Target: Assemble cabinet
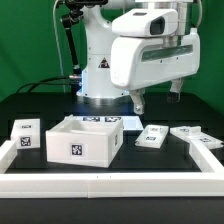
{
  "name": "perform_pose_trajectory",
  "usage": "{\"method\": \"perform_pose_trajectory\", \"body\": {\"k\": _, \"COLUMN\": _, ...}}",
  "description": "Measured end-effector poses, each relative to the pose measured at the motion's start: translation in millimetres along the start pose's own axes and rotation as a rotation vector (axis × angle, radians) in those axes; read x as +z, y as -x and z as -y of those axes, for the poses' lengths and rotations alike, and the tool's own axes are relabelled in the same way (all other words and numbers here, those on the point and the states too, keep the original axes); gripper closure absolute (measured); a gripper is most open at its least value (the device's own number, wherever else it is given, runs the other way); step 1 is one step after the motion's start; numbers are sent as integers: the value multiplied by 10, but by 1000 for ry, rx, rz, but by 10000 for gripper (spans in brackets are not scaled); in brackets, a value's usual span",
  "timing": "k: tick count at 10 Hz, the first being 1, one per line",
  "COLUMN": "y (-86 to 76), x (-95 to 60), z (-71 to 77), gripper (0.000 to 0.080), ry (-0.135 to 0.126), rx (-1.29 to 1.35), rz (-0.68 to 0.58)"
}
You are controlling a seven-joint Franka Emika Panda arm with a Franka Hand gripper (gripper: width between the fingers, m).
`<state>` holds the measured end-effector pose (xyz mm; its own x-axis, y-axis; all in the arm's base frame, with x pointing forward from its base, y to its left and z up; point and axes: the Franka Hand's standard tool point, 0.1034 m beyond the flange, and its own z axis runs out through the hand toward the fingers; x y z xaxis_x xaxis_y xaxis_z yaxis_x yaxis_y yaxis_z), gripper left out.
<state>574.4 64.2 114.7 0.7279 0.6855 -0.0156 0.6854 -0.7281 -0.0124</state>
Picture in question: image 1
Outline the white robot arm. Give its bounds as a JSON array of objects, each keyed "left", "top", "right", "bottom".
[{"left": 78, "top": 0, "right": 201, "bottom": 114}]

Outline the white cabinet top block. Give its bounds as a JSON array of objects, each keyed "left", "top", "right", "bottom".
[{"left": 10, "top": 119, "right": 40, "bottom": 149}]

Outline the grey thin cable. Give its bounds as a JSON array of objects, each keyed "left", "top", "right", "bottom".
[{"left": 52, "top": 0, "right": 67, "bottom": 94}]

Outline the white marker tag sheet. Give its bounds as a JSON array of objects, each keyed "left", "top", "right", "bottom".
[{"left": 76, "top": 116, "right": 143, "bottom": 131}]

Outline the white cabinet door panel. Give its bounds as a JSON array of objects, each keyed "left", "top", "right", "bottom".
[
  {"left": 170, "top": 126, "right": 223, "bottom": 150},
  {"left": 135, "top": 125, "right": 169, "bottom": 148}
]

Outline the white U-shaped frame fence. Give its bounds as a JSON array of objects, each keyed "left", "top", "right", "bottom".
[{"left": 0, "top": 140, "right": 224, "bottom": 198}]

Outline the white cabinet body box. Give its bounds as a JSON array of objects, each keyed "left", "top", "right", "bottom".
[{"left": 46, "top": 116, "right": 123, "bottom": 168}]

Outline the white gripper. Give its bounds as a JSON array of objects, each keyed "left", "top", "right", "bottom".
[{"left": 110, "top": 32, "right": 200, "bottom": 115}]

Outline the black cable bundle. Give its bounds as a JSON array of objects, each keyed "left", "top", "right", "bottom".
[{"left": 15, "top": 75, "right": 83, "bottom": 94}]

